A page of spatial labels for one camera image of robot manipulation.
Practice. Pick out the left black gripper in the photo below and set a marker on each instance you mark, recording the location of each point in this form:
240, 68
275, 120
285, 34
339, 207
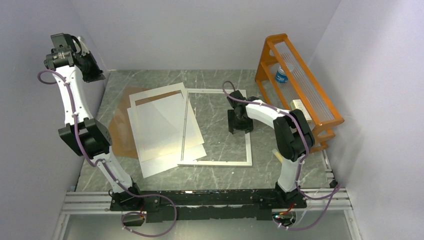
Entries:
96, 74

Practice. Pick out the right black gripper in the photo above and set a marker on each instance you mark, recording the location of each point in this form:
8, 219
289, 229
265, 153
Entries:
248, 126

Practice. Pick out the white mat board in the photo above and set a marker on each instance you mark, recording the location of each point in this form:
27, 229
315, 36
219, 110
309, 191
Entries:
193, 136

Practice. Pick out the silver picture frame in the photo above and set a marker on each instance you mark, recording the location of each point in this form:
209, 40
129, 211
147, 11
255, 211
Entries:
208, 108

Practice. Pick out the clear glass pane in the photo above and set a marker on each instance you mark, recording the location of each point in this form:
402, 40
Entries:
160, 123

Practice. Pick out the brown backing board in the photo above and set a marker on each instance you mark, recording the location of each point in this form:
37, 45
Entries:
123, 143

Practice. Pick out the white photo sheet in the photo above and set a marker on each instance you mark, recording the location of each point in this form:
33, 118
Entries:
167, 162

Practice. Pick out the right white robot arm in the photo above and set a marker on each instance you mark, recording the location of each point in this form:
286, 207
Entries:
294, 138

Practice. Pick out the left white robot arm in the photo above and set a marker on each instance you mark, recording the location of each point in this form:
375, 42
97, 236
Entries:
82, 133

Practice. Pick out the yellow stick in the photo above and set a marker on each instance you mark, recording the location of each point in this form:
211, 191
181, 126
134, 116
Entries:
277, 155

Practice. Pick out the blue white can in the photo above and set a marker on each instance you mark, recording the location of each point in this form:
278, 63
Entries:
280, 75

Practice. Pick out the cream yellow box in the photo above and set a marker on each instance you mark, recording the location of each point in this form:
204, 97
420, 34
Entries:
298, 104

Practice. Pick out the orange wooden shelf rack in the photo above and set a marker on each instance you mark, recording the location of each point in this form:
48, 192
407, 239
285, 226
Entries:
302, 85

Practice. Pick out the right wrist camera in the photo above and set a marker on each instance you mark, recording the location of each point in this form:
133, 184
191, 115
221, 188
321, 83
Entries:
235, 98

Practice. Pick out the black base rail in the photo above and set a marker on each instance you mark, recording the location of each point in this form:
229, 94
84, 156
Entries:
260, 204

